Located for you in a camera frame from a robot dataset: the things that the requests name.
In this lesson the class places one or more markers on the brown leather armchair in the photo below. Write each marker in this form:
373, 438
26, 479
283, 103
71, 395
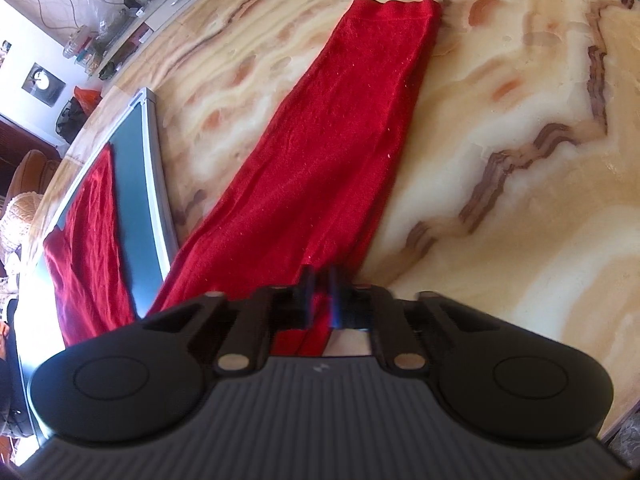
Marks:
32, 175

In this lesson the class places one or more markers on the beige lace cushion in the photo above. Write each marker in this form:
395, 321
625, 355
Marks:
17, 225

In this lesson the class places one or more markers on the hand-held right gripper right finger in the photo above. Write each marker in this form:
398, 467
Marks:
339, 305

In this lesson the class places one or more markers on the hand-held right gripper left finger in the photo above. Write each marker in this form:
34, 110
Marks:
306, 305

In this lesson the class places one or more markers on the grey framed wall picture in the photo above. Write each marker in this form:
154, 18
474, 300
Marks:
42, 84

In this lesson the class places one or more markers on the orange plastic bag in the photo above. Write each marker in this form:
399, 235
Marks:
87, 97

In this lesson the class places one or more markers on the white curved TV cabinet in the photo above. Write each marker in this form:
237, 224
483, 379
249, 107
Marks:
165, 5

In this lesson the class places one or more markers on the green board with silver frame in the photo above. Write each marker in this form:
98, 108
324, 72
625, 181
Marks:
132, 170

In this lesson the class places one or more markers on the red pants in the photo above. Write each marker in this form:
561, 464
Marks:
340, 135

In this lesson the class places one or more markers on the dark cloth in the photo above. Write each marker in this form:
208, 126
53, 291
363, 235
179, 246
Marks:
7, 385

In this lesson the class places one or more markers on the black mesh basket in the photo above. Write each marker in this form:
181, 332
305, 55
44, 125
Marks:
70, 120

